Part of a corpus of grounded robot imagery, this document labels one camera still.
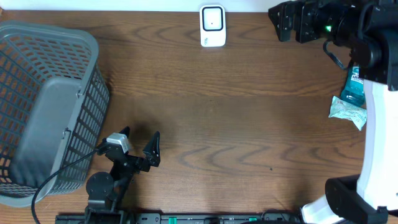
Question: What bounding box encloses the green wet wipes pack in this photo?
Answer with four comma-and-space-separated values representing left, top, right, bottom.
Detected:
328, 96, 367, 131

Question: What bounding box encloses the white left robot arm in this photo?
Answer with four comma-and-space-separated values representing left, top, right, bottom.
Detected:
83, 126, 160, 223

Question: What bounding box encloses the teal mouthwash bottle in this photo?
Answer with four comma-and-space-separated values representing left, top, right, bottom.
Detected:
340, 66, 366, 107

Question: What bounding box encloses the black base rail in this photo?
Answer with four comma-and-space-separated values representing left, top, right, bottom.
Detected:
55, 212, 302, 224

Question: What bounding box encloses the grey plastic shopping basket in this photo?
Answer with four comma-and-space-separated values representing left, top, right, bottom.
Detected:
1, 21, 109, 207

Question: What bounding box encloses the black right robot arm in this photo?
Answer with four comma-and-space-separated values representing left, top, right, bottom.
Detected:
268, 1, 397, 223

